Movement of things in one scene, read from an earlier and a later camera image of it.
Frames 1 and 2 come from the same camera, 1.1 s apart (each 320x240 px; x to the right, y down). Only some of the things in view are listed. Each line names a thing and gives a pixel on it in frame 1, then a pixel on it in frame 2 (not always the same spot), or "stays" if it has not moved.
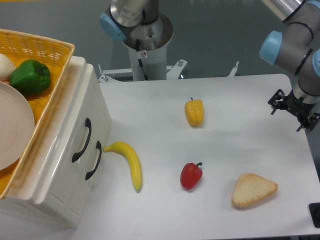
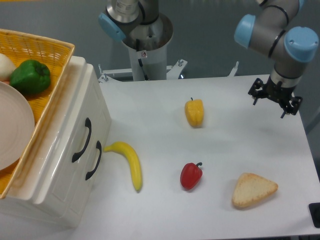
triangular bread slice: [250, 188] stays
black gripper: [302, 109] -> [275, 91]
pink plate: [17, 126] stays
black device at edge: [314, 211] stays
